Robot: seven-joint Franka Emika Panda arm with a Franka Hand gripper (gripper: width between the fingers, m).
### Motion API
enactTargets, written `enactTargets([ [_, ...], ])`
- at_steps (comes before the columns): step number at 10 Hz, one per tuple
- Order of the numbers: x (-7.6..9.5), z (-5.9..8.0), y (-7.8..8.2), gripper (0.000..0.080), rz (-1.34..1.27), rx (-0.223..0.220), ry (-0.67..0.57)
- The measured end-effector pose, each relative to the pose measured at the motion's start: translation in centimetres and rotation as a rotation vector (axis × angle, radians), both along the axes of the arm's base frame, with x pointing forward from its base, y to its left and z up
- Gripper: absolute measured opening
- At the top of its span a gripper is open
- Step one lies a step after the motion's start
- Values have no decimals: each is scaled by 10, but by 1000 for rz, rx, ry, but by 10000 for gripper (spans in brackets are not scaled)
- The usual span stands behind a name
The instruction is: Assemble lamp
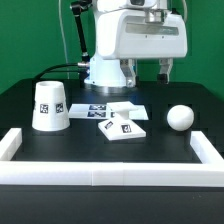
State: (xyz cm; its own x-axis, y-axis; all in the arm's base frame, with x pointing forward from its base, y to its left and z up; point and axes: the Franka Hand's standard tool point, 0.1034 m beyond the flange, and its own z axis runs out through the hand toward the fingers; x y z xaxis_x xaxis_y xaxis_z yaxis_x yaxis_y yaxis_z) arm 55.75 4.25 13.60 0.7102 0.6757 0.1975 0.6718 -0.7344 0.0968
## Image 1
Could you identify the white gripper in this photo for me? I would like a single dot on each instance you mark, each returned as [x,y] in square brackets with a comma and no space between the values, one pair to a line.
[126,35]

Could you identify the white U-shaped fence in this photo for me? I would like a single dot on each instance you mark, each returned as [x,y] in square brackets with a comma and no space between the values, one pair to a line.
[209,172]

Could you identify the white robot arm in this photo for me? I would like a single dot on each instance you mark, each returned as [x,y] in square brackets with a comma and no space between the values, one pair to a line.
[106,75]

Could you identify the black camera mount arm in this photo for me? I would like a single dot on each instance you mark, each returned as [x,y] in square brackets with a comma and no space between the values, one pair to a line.
[78,7]

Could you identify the white marker sheet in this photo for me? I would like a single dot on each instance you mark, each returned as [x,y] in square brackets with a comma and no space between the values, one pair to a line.
[107,111]

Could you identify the white lamp bulb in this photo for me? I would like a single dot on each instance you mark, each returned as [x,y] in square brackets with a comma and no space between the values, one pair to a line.
[180,117]

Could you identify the white lamp shade cone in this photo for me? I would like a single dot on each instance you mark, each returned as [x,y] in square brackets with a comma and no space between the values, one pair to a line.
[50,111]

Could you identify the white lamp base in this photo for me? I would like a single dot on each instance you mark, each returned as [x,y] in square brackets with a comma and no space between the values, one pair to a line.
[120,126]

